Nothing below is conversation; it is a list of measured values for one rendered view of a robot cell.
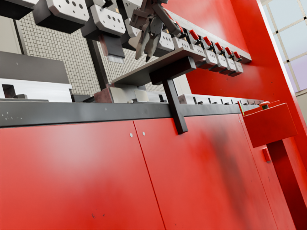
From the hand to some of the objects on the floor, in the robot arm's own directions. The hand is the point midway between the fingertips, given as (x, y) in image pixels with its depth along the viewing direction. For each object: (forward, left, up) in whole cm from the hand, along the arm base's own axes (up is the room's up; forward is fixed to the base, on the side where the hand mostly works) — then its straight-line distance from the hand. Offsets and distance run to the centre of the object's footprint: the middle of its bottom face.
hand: (144, 58), depth 115 cm
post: (+106, -76, -105) cm, 167 cm away
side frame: (+80, -216, -105) cm, 253 cm away
